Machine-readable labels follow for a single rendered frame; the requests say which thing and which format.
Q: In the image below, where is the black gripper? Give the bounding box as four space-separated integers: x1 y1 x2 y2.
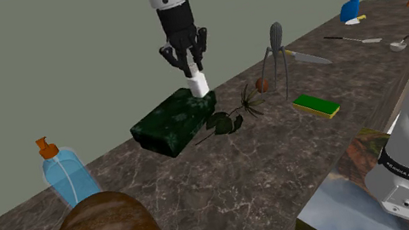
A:
150 0 216 83

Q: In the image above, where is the small white bottle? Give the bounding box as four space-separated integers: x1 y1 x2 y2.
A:
184 61 211 101

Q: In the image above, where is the dark green patterned box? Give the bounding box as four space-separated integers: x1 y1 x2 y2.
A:
124 82 226 165

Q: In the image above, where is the dark green plant sprig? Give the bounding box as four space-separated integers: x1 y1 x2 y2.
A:
185 80 273 147

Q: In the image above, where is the small brown ball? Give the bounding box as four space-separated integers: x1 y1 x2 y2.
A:
254 76 272 95

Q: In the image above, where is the grey three-legged citrus juicer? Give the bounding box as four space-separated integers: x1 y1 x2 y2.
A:
249 20 297 105

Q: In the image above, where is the green and yellow sponge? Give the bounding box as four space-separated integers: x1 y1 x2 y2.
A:
291 86 344 126

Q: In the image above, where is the blue spray bottle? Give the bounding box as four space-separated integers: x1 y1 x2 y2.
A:
336 0 366 25

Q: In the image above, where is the small white and yellow tool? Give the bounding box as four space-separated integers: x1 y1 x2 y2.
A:
343 13 369 27

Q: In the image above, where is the blue soap dispenser orange pump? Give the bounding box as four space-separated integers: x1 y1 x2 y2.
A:
34 128 104 214

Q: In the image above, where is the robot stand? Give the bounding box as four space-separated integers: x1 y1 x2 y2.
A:
274 118 409 230

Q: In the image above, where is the yellow-handled kitchen knife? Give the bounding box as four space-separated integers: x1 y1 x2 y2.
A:
283 41 334 73

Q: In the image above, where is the black-handled spatula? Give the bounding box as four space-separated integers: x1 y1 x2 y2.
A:
322 26 384 53

